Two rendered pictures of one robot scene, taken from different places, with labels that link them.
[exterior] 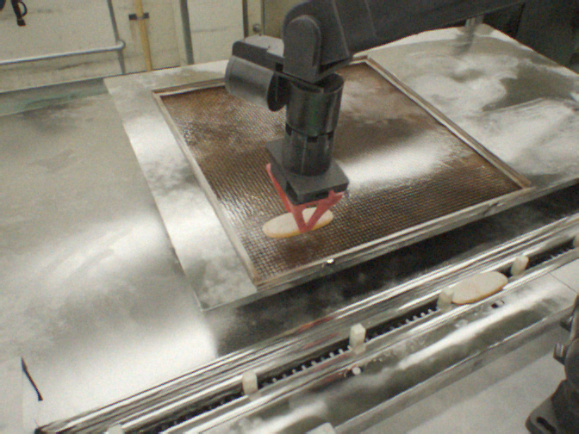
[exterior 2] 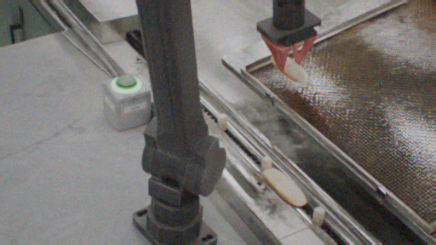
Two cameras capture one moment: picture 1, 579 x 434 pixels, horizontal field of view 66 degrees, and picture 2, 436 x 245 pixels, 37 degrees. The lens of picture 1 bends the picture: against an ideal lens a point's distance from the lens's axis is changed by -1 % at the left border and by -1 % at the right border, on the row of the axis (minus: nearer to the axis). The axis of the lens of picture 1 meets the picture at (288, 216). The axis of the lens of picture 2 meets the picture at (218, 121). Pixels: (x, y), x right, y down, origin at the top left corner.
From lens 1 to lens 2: 1.10 m
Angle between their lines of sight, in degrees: 65
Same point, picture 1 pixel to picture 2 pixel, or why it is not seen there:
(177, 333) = (226, 73)
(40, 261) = not seen: hidden behind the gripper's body
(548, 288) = (287, 220)
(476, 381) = not seen: hidden behind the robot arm
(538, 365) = (223, 222)
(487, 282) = (287, 187)
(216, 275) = (248, 57)
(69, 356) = (205, 43)
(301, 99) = not seen: outside the picture
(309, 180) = (269, 25)
